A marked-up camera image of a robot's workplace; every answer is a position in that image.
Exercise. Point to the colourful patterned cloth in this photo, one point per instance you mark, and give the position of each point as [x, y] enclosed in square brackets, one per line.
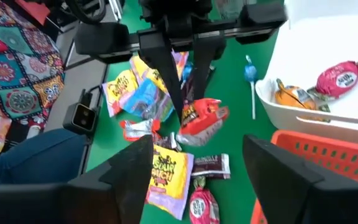
[17, 62]

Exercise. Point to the pink round candy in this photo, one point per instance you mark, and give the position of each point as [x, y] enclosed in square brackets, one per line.
[202, 205]
[337, 79]

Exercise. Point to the orange plastic basket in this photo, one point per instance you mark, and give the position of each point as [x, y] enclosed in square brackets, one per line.
[337, 155]

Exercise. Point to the blue lollipop white stick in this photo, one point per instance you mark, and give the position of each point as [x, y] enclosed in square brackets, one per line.
[250, 73]

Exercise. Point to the orange silver candy wrapper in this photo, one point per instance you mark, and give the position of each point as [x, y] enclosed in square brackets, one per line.
[138, 129]

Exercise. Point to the person's leg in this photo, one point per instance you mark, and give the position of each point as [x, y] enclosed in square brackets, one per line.
[26, 155]

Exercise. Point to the orange peanut butter cup packet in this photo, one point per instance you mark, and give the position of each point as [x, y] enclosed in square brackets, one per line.
[204, 119]

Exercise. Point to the orange round candy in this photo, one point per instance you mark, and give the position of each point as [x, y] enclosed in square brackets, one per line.
[294, 96]

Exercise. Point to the small dark chocolate bar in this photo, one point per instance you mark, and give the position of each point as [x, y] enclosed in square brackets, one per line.
[168, 143]
[210, 166]

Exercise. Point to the blue candy packet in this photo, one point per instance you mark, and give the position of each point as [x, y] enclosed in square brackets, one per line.
[148, 99]

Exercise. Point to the black table-level camera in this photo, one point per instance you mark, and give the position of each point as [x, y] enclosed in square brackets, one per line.
[79, 116]

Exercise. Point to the white plastic bin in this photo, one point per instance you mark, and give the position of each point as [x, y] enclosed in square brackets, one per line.
[306, 46]

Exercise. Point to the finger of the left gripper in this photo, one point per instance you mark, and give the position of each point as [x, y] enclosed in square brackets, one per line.
[204, 62]
[163, 68]

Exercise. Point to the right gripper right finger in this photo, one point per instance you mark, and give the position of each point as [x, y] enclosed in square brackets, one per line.
[275, 180]

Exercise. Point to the green felt mat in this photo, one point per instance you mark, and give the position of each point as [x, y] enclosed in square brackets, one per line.
[235, 140]

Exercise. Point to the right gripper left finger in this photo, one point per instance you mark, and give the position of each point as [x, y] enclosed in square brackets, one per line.
[132, 186]

